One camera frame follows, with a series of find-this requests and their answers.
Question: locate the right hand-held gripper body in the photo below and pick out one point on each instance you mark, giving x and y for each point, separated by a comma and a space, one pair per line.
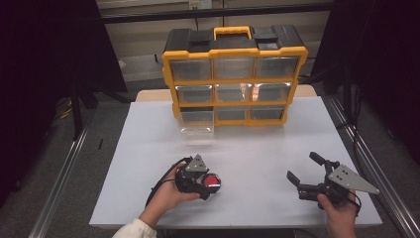
346, 178

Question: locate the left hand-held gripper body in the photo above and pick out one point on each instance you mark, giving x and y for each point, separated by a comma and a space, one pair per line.
189, 180

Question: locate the red round metal tin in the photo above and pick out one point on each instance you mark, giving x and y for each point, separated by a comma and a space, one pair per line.
211, 181

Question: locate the clear plastic drawer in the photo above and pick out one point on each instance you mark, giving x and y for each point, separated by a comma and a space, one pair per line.
197, 117

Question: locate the yellow black drawer organizer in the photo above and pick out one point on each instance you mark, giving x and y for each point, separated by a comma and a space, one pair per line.
234, 43

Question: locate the person's left hand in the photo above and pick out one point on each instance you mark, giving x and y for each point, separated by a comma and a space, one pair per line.
168, 198

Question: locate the person's right hand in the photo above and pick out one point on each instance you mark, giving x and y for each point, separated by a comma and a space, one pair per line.
341, 214

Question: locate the small black floor item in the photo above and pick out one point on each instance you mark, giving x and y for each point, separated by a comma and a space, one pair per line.
100, 144

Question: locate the grid of clear drawers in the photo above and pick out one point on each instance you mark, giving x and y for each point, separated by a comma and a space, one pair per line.
232, 67

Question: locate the black curtain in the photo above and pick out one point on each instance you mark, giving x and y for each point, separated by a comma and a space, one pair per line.
379, 49
39, 66

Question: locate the black metal stand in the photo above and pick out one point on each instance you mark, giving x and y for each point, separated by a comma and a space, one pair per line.
76, 112

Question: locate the black horizontal bar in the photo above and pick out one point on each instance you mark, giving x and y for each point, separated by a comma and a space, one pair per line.
198, 14

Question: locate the aluminium floor rail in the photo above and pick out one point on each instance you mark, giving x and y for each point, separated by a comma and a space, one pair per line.
56, 185
373, 155

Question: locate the white wall socket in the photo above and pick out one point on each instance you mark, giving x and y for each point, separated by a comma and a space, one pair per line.
200, 4

